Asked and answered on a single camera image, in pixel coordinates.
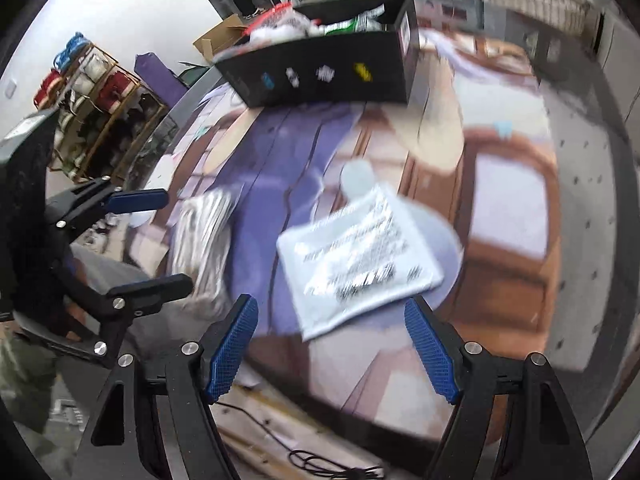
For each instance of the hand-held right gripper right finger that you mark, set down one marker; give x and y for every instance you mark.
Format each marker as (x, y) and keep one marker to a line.
(432, 355)

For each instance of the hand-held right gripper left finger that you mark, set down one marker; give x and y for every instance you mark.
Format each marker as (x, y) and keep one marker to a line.
(232, 350)

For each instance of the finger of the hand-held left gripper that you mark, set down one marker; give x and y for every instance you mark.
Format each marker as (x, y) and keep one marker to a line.
(150, 290)
(137, 201)

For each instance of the white printed plastic packet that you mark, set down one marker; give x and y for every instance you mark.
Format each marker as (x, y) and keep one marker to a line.
(360, 270)

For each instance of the bagged cream yarn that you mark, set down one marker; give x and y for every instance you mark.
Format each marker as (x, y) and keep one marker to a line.
(277, 31)

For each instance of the black cardboard storage box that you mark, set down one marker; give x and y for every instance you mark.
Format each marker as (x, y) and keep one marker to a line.
(325, 62)

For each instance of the red packet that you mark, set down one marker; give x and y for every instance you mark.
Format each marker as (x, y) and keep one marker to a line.
(277, 10)

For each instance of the green and white packet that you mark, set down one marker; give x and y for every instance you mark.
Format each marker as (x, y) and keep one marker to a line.
(357, 24)

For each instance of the wooden shoe rack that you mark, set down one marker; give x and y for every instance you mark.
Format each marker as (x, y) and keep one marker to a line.
(100, 110)

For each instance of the printed cartoon table mat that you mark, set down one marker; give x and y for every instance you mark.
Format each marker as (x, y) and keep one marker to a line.
(500, 270)

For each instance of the purple rolled mat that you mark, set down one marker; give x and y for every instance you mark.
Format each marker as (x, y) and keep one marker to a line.
(157, 77)

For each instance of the dark green box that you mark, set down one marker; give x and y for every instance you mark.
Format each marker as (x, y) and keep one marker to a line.
(200, 74)

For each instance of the person's green pants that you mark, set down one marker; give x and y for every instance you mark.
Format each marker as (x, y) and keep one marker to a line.
(22, 380)

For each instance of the open cardboard box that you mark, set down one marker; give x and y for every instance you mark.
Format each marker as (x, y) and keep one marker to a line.
(222, 35)

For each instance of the white wicker basket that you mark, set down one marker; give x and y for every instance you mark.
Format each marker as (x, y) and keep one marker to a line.
(535, 2)

